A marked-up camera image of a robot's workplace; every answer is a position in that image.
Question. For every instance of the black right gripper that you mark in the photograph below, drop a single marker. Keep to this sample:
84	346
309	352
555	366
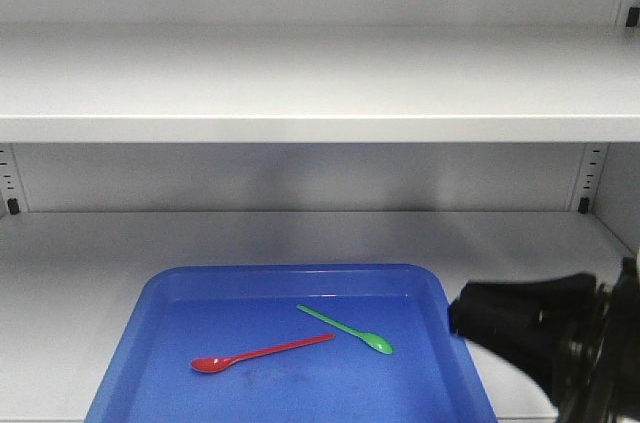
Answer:
532	324

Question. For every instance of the green plastic spoon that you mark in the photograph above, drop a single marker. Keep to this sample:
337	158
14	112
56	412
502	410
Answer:
373	340

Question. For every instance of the red plastic spoon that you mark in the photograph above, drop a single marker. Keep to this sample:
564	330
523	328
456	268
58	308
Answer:
210	365

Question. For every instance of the upper grey cabinet shelf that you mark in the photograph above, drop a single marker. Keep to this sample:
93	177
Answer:
94	83

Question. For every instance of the blue plastic tray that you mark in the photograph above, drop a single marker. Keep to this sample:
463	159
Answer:
219	311

